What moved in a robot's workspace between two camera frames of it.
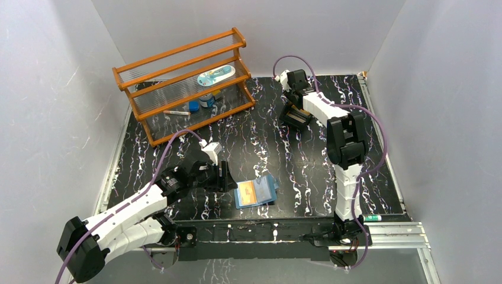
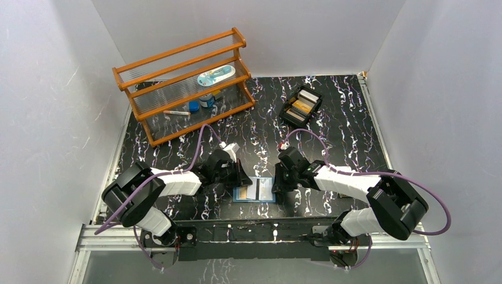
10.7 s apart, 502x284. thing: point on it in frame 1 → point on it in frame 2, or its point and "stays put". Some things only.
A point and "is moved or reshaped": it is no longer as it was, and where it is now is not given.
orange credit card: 247,193 is moved or reshaped
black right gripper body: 291,92 → 286,180
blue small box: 193,106 stays put
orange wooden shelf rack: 185,87 stays put
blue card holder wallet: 261,190 stays put
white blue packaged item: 210,77 stays put
